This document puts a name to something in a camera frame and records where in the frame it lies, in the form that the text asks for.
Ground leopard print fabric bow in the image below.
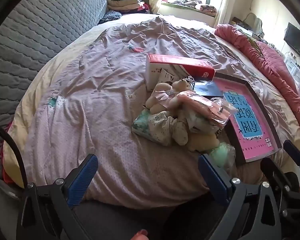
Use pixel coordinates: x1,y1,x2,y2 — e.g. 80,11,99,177
150,111,190,147

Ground pile of clothes on windowsill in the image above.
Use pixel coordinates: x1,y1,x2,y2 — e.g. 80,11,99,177
170,0,218,14

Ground dark blue box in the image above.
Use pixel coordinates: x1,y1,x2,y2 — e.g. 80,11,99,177
194,79,224,98

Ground cream bed blanket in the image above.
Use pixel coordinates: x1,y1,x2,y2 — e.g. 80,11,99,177
2,27,103,175

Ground pale pink printed bed sheet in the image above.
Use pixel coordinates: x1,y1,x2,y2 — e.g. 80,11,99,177
2,14,300,203

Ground pink packet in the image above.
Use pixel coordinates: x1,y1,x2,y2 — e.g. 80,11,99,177
176,91,238,130

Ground red cloth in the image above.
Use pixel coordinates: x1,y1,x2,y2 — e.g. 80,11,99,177
1,125,15,184

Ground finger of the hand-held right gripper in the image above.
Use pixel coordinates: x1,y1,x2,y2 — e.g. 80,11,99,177
283,140,300,172
260,158,292,189

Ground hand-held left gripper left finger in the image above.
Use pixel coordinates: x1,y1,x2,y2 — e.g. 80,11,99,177
16,154,99,240

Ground pink ruched comforter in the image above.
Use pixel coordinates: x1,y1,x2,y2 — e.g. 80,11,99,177
214,24,300,132

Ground black television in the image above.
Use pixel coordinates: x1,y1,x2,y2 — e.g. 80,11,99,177
284,22,300,64

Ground black cable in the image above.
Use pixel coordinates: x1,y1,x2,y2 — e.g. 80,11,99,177
0,120,27,189

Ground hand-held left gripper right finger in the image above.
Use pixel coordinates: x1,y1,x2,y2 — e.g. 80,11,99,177
197,154,283,240

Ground mint green plastic-wrapped pack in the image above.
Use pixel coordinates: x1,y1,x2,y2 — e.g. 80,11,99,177
206,142,237,178

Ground dark patterned cloth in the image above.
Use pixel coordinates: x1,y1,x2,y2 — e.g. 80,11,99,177
98,10,122,25

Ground grey quilted headboard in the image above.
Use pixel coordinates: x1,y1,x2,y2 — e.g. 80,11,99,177
0,0,108,180

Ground dark-framed pink tray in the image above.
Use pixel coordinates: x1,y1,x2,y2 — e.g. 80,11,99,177
212,72,283,165

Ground white snack packet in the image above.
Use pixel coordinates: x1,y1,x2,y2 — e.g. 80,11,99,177
157,67,180,85

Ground red and white carton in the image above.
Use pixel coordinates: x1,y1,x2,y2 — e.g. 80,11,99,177
145,54,215,92

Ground white cabinet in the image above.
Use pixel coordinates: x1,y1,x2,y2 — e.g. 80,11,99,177
284,52,300,83

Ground cream teddy bear pink dress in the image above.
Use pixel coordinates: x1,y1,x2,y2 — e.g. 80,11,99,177
145,76,197,115

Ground stack of folded clothes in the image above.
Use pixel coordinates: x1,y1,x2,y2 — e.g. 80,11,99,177
106,0,152,14

